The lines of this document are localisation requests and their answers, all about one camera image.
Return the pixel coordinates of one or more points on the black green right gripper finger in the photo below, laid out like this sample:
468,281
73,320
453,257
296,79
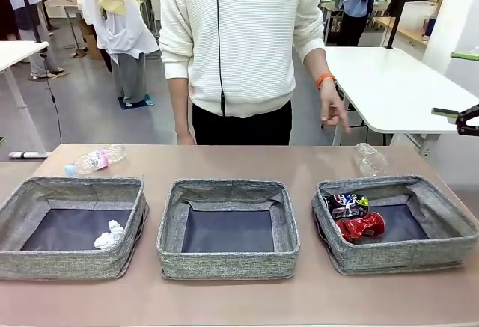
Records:
466,55
467,119

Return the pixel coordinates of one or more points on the clear bottle with pink label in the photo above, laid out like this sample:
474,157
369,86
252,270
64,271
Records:
97,159

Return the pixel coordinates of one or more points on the crushed clear plastic bottle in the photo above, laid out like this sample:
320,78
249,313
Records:
370,160

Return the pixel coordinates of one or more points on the white paper ball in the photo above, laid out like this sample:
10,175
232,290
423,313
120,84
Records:
108,237

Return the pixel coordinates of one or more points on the crushed dark blue soda can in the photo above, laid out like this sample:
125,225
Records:
346,205

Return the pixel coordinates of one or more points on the crushed red soda can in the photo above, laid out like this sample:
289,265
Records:
361,228

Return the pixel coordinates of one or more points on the person's left forearm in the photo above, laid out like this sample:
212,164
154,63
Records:
318,63

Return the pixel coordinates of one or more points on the person's right forearm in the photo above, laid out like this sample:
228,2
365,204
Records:
179,106

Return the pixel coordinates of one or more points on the person's left hand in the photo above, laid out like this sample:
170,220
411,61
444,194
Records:
333,106

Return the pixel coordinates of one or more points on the person's right hand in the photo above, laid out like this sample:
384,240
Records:
186,137

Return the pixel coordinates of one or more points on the dark blue bottle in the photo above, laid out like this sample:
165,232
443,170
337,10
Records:
430,29

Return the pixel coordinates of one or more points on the wooden workbench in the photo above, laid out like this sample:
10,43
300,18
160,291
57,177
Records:
408,35

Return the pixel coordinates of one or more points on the white plastic container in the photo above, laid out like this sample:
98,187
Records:
419,10

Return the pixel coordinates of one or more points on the large white table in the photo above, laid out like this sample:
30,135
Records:
393,87

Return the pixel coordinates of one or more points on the black tripod pole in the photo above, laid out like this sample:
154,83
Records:
31,20

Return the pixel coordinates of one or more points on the brown cardboard box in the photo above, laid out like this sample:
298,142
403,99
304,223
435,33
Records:
90,40

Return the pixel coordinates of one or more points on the person in grey-blue shirt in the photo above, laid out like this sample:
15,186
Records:
22,9

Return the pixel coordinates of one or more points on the background equipment rack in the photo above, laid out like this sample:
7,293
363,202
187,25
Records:
333,24

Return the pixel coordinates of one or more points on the orange wrist band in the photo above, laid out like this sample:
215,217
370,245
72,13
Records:
325,79

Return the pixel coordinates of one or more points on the grey fabric basket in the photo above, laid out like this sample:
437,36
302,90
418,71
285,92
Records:
75,265
393,256
224,263

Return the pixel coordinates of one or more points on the person in yellow vest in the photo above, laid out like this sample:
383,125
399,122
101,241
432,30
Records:
116,24

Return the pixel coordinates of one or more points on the person in white sweater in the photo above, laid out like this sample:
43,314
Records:
243,42

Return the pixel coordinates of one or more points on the black camera stand pole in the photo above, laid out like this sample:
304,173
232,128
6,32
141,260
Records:
393,31

